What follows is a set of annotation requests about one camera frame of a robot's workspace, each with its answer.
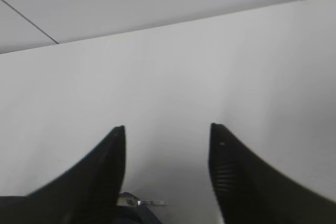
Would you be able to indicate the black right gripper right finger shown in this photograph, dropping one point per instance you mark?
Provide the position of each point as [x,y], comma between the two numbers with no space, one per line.
[249,190]

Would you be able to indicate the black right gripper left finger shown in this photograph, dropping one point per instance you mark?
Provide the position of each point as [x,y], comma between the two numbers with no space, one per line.
[86,193]

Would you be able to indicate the navy blue fabric lunch bag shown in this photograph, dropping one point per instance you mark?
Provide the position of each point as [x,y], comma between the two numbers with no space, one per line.
[139,215]

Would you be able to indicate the silver bag zipper pull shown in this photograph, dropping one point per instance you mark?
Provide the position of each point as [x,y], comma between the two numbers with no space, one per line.
[130,200]

